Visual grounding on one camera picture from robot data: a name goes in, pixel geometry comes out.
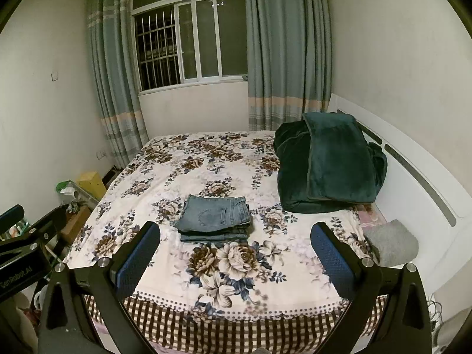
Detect right grey striped curtain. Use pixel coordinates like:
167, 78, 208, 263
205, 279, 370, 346
246, 0, 332, 130

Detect green white plastic bag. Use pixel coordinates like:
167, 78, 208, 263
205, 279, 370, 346
55, 180, 99, 209

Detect grey striped curtain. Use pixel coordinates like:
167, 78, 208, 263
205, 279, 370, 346
246, 0, 332, 130
86, 0, 149, 169

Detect left grey striped curtain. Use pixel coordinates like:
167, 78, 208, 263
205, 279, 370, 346
86, 0, 149, 169

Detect white cables on floor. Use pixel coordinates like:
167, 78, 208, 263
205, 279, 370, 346
426, 298, 446, 351

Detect white framed barred window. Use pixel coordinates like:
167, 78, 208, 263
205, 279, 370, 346
132, 0, 247, 91

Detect yellow cardboard box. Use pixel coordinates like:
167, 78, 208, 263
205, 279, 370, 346
76, 171, 106, 201

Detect dark green plush blanket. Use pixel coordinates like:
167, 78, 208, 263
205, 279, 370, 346
273, 112, 387, 213

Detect blue denim jeans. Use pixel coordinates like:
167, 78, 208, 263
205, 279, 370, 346
173, 195, 251, 243

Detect white bed headboard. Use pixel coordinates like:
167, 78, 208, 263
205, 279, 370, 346
329, 94, 471, 294

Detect pink pillow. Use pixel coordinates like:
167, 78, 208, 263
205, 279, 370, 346
355, 203, 386, 228

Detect floral bed sheet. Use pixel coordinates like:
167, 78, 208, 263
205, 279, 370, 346
65, 131, 371, 353

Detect grey folded cloth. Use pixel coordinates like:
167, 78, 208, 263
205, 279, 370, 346
363, 219, 419, 267

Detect brown cardboard box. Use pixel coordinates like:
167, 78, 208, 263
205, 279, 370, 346
60, 205, 91, 245

